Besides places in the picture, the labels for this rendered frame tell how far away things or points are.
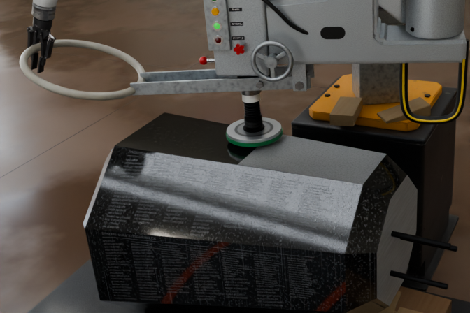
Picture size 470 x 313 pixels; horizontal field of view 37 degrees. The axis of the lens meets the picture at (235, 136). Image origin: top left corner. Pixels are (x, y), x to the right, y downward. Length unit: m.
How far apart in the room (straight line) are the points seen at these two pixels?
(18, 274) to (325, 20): 2.12
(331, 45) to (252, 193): 0.58
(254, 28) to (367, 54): 0.40
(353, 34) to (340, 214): 0.60
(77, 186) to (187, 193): 1.91
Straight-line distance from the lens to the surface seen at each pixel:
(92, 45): 3.03
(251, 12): 2.44
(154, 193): 2.67
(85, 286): 3.52
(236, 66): 2.51
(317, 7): 2.41
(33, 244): 3.97
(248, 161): 2.58
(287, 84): 2.55
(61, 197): 4.36
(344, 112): 2.98
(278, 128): 2.70
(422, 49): 2.44
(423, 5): 2.41
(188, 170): 2.63
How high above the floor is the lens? 2.03
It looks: 25 degrees down
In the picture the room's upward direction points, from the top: 6 degrees counter-clockwise
